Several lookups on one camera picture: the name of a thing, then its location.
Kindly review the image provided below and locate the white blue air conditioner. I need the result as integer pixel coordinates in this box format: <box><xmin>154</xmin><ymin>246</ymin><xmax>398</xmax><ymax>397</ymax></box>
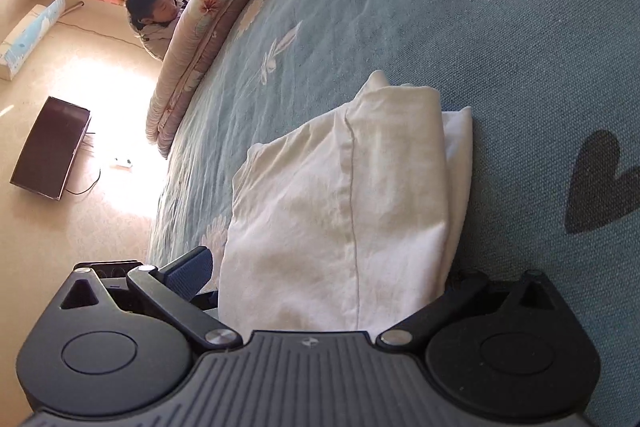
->
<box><xmin>0</xmin><ymin>0</ymin><xmax>67</xmax><ymax>82</ymax></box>

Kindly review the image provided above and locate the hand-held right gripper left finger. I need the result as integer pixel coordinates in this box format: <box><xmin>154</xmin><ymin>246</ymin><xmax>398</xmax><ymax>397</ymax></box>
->
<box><xmin>45</xmin><ymin>245</ymin><xmax>242</xmax><ymax>352</ymax></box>

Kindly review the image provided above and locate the black television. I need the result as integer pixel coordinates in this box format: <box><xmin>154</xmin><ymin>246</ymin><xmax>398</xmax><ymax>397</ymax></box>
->
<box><xmin>10</xmin><ymin>96</ymin><xmax>92</xmax><ymax>202</ymax></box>

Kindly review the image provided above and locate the black television cable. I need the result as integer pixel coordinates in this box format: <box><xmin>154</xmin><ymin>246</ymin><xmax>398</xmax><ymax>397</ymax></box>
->
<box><xmin>64</xmin><ymin>132</ymin><xmax>102</xmax><ymax>196</ymax></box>

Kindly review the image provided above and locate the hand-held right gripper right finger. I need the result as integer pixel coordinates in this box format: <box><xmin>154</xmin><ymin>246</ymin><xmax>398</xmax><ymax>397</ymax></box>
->
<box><xmin>375</xmin><ymin>269</ymin><xmax>568</xmax><ymax>352</ymax></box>

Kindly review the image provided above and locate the pink floral folded quilt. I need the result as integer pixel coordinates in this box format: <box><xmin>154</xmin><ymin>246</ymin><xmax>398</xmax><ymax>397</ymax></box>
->
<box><xmin>145</xmin><ymin>0</ymin><xmax>326</xmax><ymax>158</ymax></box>

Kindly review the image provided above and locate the white printed shirt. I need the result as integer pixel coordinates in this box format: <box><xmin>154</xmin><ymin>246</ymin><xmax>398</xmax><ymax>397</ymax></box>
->
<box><xmin>219</xmin><ymin>71</ymin><xmax>474</xmax><ymax>333</ymax></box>

